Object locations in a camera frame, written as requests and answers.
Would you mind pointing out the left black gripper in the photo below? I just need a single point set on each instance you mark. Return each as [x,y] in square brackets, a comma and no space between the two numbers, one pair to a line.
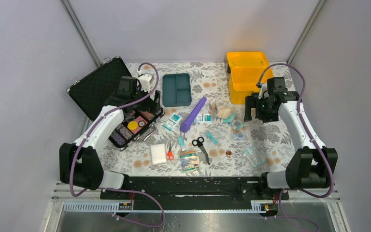
[149,106]

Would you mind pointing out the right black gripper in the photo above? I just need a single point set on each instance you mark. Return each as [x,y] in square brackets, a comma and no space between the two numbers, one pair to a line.
[252,101]

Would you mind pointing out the teal header plastic bag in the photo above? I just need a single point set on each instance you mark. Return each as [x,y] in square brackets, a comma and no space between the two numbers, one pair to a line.
[234,122]

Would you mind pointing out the clear bag blue roll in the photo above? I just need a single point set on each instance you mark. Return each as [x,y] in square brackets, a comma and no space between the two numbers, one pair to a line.
[239,136]

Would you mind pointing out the beige bandage roll bag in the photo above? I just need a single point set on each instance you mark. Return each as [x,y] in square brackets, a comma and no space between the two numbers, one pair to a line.
[224,112]

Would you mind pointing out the clear bag teal strips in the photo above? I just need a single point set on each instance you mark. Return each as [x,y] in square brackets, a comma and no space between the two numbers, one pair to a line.
[254,157]

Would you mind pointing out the cotton swab bag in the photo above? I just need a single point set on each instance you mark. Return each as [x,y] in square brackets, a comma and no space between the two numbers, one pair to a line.
[212,108]

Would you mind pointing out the white gauze pad bag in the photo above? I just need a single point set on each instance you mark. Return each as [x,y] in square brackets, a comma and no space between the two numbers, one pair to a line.
[158,154]

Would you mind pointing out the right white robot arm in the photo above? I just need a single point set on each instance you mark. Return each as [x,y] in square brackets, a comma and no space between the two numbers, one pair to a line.
[313,163]

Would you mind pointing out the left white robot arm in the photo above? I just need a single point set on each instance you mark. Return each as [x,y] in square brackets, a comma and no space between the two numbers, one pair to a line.
[79,163]

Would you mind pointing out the black poker chip case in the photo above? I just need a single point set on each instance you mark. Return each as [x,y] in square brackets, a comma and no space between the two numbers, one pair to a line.
[101,87]

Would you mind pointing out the yellow plastic box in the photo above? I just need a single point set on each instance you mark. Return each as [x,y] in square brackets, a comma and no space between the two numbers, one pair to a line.
[245,69]

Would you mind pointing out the teal divided tray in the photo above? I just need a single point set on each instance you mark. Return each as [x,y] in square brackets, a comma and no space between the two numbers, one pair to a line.
[176,90]

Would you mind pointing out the gauze dressing packet left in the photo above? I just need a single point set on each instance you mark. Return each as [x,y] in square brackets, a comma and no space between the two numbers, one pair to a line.
[173,122]

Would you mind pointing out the gauze dressing packet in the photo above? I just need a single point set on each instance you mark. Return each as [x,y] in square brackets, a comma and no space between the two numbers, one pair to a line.
[203,118]
[173,122]

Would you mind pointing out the teal wrapped packet right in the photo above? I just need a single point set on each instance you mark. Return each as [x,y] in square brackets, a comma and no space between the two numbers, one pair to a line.
[211,138]

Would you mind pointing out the teal wrapped packet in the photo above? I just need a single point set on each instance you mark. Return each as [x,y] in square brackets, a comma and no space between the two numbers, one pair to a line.
[211,138]
[181,143]

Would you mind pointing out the purple flashlight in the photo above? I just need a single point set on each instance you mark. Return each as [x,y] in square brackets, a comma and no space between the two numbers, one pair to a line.
[186,125]

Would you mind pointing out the gauze dressing packet right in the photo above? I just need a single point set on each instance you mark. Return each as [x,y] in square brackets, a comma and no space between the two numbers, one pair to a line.
[203,118]

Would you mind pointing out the teal wrapped packet left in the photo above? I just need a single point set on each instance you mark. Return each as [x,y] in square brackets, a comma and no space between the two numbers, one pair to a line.
[181,143]

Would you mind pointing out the adhesive bandage pack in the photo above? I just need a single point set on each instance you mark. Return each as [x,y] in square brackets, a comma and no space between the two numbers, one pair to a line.
[189,161]

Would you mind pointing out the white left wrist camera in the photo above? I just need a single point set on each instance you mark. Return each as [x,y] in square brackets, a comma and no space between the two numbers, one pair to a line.
[145,81]

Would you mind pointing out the black handled scissors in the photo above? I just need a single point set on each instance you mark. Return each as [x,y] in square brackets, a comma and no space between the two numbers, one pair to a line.
[199,143]

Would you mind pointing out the orange handled scissors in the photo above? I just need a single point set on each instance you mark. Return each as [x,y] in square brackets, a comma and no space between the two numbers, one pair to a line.
[169,155]

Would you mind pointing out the black mounting base plate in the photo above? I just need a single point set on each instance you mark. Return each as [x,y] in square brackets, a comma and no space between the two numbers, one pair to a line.
[193,193]

